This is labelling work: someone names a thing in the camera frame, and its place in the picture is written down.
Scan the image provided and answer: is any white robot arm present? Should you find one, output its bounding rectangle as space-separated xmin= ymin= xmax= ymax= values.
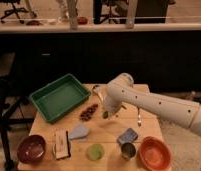
xmin=103 ymin=73 xmax=201 ymax=137

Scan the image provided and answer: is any green plastic tray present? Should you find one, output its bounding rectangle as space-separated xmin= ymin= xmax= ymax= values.
xmin=30 ymin=74 xmax=91 ymax=124

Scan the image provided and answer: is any silver spoon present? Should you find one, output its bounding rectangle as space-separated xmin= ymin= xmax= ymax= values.
xmin=92 ymin=85 xmax=103 ymax=101

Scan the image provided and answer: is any silver fork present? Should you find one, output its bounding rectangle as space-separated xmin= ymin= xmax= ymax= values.
xmin=137 ymin=108 xmax=142 ymax=127

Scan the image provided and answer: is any bunch of dark grapes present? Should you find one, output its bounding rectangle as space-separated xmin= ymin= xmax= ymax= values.
xmin=79 ymin=104 xmax=98 ymax=121

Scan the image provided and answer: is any blue sponge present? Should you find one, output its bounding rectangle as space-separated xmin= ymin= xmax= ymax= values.
xmin=117 ymin=128 xmax=138 ymax=145

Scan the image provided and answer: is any small metal cup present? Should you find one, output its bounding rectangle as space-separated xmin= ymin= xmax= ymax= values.
xmin=121 ymin=143 xmax=136 ymax=160

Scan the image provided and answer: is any green plastic cup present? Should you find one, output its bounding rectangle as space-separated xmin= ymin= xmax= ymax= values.
xmin=86 ymin=144 xmax=104 ymax=161

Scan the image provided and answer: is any orange plastic bowl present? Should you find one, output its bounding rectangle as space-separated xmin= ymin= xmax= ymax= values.
xmin=138 ymin=136 xmax=172 ymax=171

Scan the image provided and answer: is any wooden brush block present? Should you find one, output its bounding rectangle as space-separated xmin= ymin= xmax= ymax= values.
xmin=54 ymin=129 xmax=71 ymax=159

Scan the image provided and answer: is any dark red bowl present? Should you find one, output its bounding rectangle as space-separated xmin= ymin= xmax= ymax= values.
xmin=17 ymin=135 xmax=46 ymax=164

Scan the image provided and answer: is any red object on shelf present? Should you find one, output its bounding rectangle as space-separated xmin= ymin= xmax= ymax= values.
xmin=77 ymin=17 xmax=88 ymax=25

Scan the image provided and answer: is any background swivel chair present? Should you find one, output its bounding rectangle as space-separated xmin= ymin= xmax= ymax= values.
xmin=0 ymin=0 xmax=37 ymax=24

